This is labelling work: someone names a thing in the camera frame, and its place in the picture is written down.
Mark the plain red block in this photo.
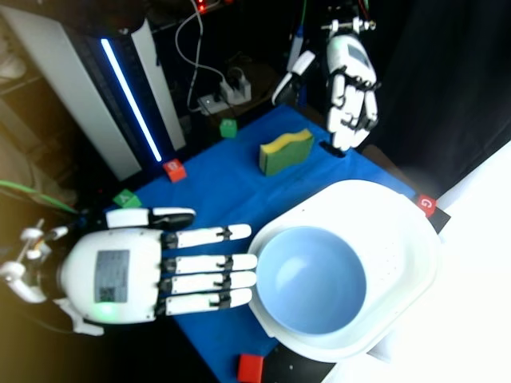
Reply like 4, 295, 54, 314
237, 353, 265, 383

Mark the white adapter with cable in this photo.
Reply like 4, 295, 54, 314
286, 23, 307, 69

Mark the plain green block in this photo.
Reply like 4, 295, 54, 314
219, 118, 239, 139

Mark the red letter G block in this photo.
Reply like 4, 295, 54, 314
416, 194, 438, 219

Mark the white plastic basin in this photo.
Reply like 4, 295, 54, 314
247, 179, 442, 363

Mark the green letter Y block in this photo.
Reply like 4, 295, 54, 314
113, 189, 143, 209

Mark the white power cable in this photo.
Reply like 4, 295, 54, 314
174, 0, 228, 113

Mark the light blue bowl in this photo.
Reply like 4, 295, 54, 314
255, 226, 367, 335

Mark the yellow green sponge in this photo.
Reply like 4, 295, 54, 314
259, 128, 315, 177

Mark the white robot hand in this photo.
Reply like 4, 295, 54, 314
271, 34, 380, 152
59, 207, 259, 326

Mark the blue table mat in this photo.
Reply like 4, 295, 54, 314
101, 104, 416, 383

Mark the white tower with blue light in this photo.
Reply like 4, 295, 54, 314
0, 3, 187, 180

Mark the white power strip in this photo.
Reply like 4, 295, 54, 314
198, 77, 252, 116

